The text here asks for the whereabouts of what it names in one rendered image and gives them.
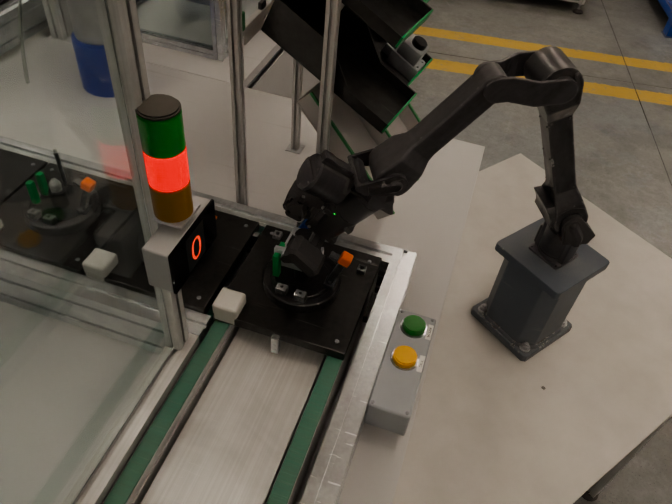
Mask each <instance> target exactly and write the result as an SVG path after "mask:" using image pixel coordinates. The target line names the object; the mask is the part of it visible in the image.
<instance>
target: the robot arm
mask: <svg viewBox="0 0 672 504"><path fill-rule="evenodd" d="M517 76H525V78H519V77H517ZM583 86H584V79H583V75H582V74H581V73H580V71H579V70H578V69H577V68H576V67H575V65H574V64H573V63H572V62H571V61H570V59H569V58H568V57H567V56H566V55H565V53H564V52H563V51H562V50H561V49H560V48H558V47H556V46H547V47H543V48H541V49H539V50H532V51H521V52H516V53H514V54H512V55H510V56H507V57H505V58H503V59H501V60H493V61H486V62H483V63H481V64H480V65H478V66H477V68H476V69H475V71H474V74H473V75H472V76H470V77H469V78H468V79H467V80H466V81H465V82H464V83H463V84H461V85H460V86H459V87H458V88H457V89H456V90H455V91H454V92H452V93H451V94H450V95H449V96H448V97H447V98H446V99H445V100H443V101H442V102H441V103H440V104H439V105H438V106H437V107H436V108H434V109H433V110H432V111H431V112H430V113H429V114H428V115H427V116H426V117H424V118H423V119H422V120H421V121H420V122H419V123H418V124H417V125H415V126H414V127H413V128H412V129H410V130H409V131H407V132H405V133H401V134H397V135H393V136H391V137H390V138H388V139H387V140H385V141H384V142H382V143H381V144H379V145H378V146H376V147H375V148H373V149H369V150H366V151H362V152H359V153H355V154H352V155H349V156H348V157H347V158H348V162H349V163H346V162H344V161H342V160H341V159H339V158H337V157H336V156H335V155H334V154H333V153H331V152H329V151H328V150H324V151H323V152H322V153H321V154H318V153H316V154H313V155H311V156H310V157H309V156H308V157H307V158H306V159H305V161H304V162H303V164H302V165H301V167H300V169H299V171H298V174H297V179H296V180H295V181H294V183H293V185H292V186H291V188H290V190H289V191H288V194H287V196H286V199H285V201H284V203H283V208H284V210H286V211H285V214H286V215H287V216H288V217H290V218H292V219H294V220H296V221H302V219H303V218H304V220H303V222H302V223H301V224H300V226H299V227H298V228H307V229H309V230H310V231H311V232H312V234H311V236H310V238H309V240H307V239H305V238H304V237H303V236H302V235H298V236H296V237H295V236H294V235H293V234H292V236H291V238H290V239H289V241H288V243H287V248H286V250H285V252H284V254H283V255H282V256H281V258H280V260H281V261H282V262H283V263H292V264H294V265H295V266H297V267H298V268H299V269H300V270H301V271H302V272H303V273H305V274H306V275H307V276H308V277H310V278H311V277H314V276H316V275H317V274H319V272H320V270H321V267H322V265H323V263H324V260H325V256H324V255H323V254H322V251H321V247H322V245H323V243H324V241H325V240H326V241H328V242H329V243H330V244H331V245H332V244H334V243H336V240H337V238H338V236H339V235H340V234H342V233H343V232H346V233H347V234H350V233H352V232H353V230H354V227H355V225H356V224H358V223H359V222H361V221H362V220H364V219H366V218H367V217H369V216H370V215H372V214H374V213H375V212H377V211H378V210H382V211H384V212H385V213H387V214H389V215H392V214H393V204H394V196H395V195H396V196H400V195H403V194H404V193H406V192H407V191H408V190H409V189H410V188H411V187H412V186H413V185H414V184H415V183H416V182H417V180H418V179H419V178H420V177H421V176H422V174H423V172H424V170H425V168H426V166H427V164H428V162H429V160H430V159H431V158H432V157H433V156H434V154H436V153H437V152H438V151H439V150H440V149H442V148H443V147H444V146H445V145H446V144H447V143H449V142H450V141H451V140H452V139H453V138H455V137H456V136H457V135H458V134H459V133H460V132H462V131H463V130H464V129H465V128H466V127H468V126H469V125H470V124H471V123H472V122H473V121H475V120H476V119H477V118H478V117H479V116H481V115H482V114H483V113H484V112H485V111H486V110H488V109H489V108H490V107H491V106H492V105H494V104H495V103H504V102H510V103H515V104H520V105H526V106H531V107H537V108H538V111H539V117H540V127H541V137H542V147H543V148H542V149H543V157H544V167H545V176H546V177H545V178H546V179H545V182H544V183H543V184H542V185H541V186H537V187H534V190H535V193H536V199H535V203H536V205H537V207H538V209H539V210H540V212H541V214H542V216H543V218H544V219H545V222H544V223H542V224H540V227H539V229H538V231H537V234H536V236H535V238H534V241H535V243H533V244H531V245H529V249H530V250H531V251H532V252H533V253H534V254H536V255H537V256H538V257H539V258H541V259H542V260H543V261H544V262H546V263H547V264H548V265H549V266H551V267H552V268H553V269H555V270H557V269H559V268H561V267H562V266H564V265H566V264H567V263H569V262H571V261H572V260H574V259H576V258H577V257H578V256H579V254H578V253H577V252H576V251H577V249H578V247H579V246H580V245H581V244H588V243H589V242H590V241H591V240H592V239H593V238H594V237H595V234H594V232H593V230H592V229H591V227H590V226H589V224H588V223H587V221H588V213H587V210H586V207H585V204H584V201H583V199H582V197H581V194H580V192H579V190H578V188H577V185H576V168H575V148H574V129H573V114H574V112H575V111H576V109H577V108H578V106H579V105H580V103H581V98H582V92H583ZM365 166H369V167H370V170H371V174H372V177H373V181H371V180H370V179H368V177H367V173H366V170H365Z"/></svg>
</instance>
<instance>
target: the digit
mask: <svg viewBox="0 0 672 504"><path fill-rule="evenodd" d="M185 243H186V251H187V258H188V265H189V272H191V271H192V269H193V268H194V267H195V265H196V264H197V262H198V261H199V259H200V258H201V257H202V255H203V254H204V252H205V251H206V246H205V237H204V228H203V219H202V220H201V222H200V223H199V224H198V226H197V227H196V228H195V230H194V231H193V232H192V234H191V235H190V236H189V238H188V239H187V240H186V242H185Z"/></svg>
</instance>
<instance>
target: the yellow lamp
mask: <svg viewBox="0 0 672 504"><path fill-rule="evenodd" d="M149 189H150V195H151V200H152V206H153V211H154V215H155V217H156V218H157V219H159V220H160V221H163V222H167V223H177V222H181V221H183V220H185V219H187V218H189V217H190V216H191V214H192V213H193V200H192V192H191V183H190V181H189V183H188V184H187V185H186V186H185V187H184V188H183V189H181V190H178V191H175V192H160V191H157V190H154V189H153V188H152V187H150V185H149Z"/></svg>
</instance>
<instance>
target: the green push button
mask: <svg viewBox="0 0 672 504"><path fill-rule="evenodd" d="M425 328H426V323H425V321H424V320H423V319H422V318H421V317H419V316H416V315H410V316H407V317H406V318H405V319H404V321H403V329H404V331H405V332H406V333H407V334H409V335H411V336H420V335H422V334H423V333H424V331H425Z"/></svg>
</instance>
